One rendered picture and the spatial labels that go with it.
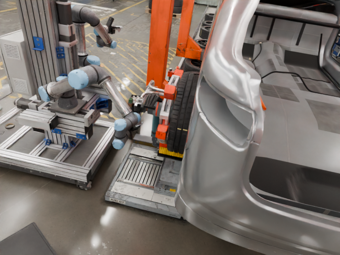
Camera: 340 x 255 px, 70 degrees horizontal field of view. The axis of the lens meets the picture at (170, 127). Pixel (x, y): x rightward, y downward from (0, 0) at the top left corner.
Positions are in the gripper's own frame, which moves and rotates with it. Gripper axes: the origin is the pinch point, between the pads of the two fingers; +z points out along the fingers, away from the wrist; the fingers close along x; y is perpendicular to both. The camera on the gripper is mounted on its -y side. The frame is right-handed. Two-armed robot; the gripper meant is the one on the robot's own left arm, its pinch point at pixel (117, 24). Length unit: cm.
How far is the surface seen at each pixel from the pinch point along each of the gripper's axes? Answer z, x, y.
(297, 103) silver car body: -25, 194, -5
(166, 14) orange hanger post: -31, 66, -34
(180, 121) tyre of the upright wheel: -94, 122, 13
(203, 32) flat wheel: 399, -9, 74
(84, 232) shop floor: -148, 88, 116
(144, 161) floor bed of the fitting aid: -56, 89, 107
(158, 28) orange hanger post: -32, 62, -22
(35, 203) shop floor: -147, 33, 122
